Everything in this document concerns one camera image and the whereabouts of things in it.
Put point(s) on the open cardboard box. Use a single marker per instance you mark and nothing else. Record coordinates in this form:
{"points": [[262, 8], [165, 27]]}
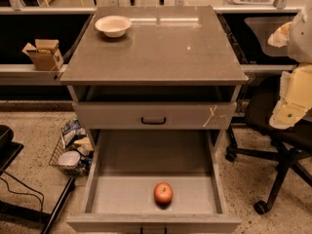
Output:
{"points": [[45, 54]]}

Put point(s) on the wire basket with items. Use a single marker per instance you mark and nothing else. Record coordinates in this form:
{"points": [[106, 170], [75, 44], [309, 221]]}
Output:
{"points": [[73, 137]]}

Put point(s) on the open middle drawer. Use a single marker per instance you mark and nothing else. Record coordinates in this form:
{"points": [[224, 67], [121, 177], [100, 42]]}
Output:
{"points": [[128, 164]]}

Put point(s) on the closed top drawer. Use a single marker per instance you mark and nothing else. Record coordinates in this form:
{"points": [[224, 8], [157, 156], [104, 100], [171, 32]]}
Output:
{"points": [[126, 115]]}

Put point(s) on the black top drawer handle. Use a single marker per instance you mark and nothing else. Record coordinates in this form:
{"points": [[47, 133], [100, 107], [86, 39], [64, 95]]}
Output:
{"points": [[153, 120]]}

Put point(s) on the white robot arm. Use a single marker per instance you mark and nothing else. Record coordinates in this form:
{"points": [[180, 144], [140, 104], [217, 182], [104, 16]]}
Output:
{"points": [[300, 38]]}

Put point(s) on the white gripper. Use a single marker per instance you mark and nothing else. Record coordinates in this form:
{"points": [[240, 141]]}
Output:
{"points": [[300, 39]]}

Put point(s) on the black drawer handle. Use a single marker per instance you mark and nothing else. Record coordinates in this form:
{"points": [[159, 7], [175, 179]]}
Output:
{"points": [[153, 120], [153, 230]]}

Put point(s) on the red apple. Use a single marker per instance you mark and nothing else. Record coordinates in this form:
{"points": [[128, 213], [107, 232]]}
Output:
{"points": [[163, 193]]}

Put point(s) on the grey cabinet with counter top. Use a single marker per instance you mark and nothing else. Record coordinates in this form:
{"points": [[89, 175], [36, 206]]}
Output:
{"points": [[169, 54]]}

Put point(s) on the black middle drawer handle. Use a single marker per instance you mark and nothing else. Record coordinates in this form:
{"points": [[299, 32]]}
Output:
{"points": [[153, 230]]}

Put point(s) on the white paper bowl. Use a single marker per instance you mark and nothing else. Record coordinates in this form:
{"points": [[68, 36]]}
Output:
{"points": [[113, 26]]}

